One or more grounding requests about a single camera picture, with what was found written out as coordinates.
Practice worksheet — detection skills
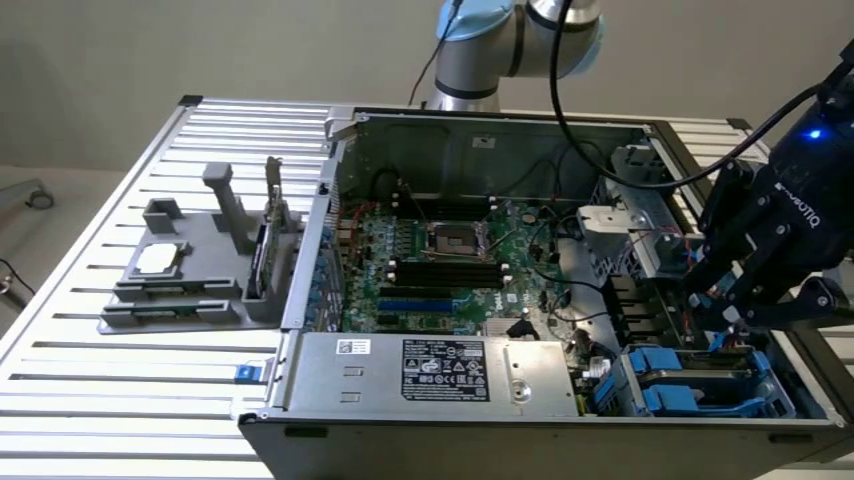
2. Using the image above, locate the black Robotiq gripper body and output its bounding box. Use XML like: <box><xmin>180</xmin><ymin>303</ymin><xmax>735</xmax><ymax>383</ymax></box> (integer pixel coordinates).
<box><xmin>703</xmin><ymin>38</ymin><xmax>854</xmax><ymax>307</ymax></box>

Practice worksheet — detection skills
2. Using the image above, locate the disk in metal housing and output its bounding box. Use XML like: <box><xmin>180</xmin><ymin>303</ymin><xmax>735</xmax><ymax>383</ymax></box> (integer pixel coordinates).
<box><xmin>673</xmin><ymin>350</ymin><xmax>761</xmax><ymax>374</ymax></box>

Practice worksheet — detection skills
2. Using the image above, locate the silver metal drive cage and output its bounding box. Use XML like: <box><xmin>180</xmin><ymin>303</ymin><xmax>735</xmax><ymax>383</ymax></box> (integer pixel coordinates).
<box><xmin>573</xmin><ymin>199</ymin><xmax>705</xmax><ymax>281</ymax></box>

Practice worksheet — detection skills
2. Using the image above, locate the black RAM slot bank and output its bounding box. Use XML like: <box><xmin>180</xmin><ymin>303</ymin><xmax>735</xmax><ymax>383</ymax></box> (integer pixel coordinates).
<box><xmin>392</xmin><ymin>189</ymin><xmax>500</xmax><ymax>222</ymax></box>
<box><xmin>388</xmin><ymin>258</ymin><xmax>512</xmax><ymax>287</ymax></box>

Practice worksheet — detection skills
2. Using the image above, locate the silver chipset heat sink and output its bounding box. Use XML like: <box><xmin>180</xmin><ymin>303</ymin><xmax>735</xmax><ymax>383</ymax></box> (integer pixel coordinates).
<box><xmin>480</xmin><ymin>316</ymin><xmax>529</xmax><ymax>342</ymax></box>

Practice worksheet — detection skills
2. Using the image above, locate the green motherboard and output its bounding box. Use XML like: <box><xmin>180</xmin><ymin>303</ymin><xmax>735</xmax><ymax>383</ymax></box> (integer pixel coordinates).
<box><xmin>325</xmin><ymin>197</ymin><xmax>605</xmax><ymax>346</ymax></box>

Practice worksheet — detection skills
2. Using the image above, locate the black expansion slot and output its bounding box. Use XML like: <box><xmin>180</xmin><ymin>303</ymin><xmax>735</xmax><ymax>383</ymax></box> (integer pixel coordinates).
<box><xmin>377</xmin><ymin>285</ymin><xmax>456</xmax><ymax>302</ymax></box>

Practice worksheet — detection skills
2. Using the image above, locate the blue expansion slot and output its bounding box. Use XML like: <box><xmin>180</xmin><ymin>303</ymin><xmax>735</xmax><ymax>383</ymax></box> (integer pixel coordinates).
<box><xmin>377</xmin><ymin>298</ymin><xmax>456</xmax><ymax>315</ymax></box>

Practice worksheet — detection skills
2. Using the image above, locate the open grey PC case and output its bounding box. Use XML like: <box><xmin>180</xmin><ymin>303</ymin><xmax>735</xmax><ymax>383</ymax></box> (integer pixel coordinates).
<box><xmin>237</xmin><ymin>106</ymin><xmax>854</xmax><ymax>480</ymax></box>

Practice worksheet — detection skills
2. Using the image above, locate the silver power supply unit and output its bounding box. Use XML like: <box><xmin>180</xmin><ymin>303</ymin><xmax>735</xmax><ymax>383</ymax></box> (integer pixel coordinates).
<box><xmin>282</xmin><ymin>331</ymin><xmax>583</xmax><ymax>419</ymax></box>

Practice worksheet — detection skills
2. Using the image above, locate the grey plastic parts rack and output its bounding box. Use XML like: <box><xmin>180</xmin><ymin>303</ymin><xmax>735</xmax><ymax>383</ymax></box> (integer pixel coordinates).
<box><xmin>97</xmin><ymin>162</ymin><xmax>309</xmax><ymax>335</ymax></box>

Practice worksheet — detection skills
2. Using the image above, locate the green RAM stick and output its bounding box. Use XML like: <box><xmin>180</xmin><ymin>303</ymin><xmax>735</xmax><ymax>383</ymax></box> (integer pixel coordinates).
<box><xmin>130</xmin><ymin>305</ymin><xmax>229</xmax><ymax>318</ymax></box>

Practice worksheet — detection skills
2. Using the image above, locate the silver CPU chip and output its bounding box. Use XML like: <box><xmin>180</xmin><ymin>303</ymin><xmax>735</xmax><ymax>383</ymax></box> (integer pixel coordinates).
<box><xmin>134</xmin><ymin>244</ymin><xmax>186</xmax><ymax>275</ymax></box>

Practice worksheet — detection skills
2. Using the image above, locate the grey caster wheel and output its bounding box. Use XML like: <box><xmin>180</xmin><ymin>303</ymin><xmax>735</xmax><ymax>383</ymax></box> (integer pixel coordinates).
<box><xmin>23</xmin><ymin>181</ymin><xmax>55</xmax><ymax>209</ymax></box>

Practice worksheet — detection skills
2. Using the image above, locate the blue disk wire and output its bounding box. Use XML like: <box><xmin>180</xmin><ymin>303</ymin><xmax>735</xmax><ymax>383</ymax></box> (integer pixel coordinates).
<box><xmin>705</xmin><ymin>325</ymin><xmax>753</xmax><ymax>353</ymax></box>

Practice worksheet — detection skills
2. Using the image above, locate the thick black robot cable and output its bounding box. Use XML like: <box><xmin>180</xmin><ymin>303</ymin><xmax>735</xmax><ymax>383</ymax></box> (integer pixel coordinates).
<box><xmin>548</xmin><ymin>0</ymin><xmax>832</xmax><ymax>190</ymax></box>

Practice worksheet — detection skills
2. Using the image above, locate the CPU socket with metal frame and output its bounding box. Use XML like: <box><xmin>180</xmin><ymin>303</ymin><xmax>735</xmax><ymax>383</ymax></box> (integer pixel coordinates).
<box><xmin>424</xmin><ymin>219</ymin><xmax>493</xmax><ymax>262</ymax></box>

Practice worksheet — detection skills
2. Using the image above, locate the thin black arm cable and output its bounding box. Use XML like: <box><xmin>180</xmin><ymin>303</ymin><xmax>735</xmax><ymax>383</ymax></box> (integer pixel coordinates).
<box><xmin>405</xmin><ymin>0</ymin><xmax>464</xmax><ymax>109</ymax></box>

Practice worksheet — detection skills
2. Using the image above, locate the graphics card with metal bracket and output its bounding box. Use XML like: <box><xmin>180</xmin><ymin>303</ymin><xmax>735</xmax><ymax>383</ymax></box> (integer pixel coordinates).
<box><xmin>244</xmin><ymin>155</ymin><xmax>293</xmax><ymax>301</ymax></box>

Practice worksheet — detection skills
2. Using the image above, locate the black floor cable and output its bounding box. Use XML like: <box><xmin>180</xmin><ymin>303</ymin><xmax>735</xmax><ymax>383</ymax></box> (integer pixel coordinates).
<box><xmin>0</xmin><ymin>258</ymin><xmax>35</xmax><ymax>302</ymax></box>

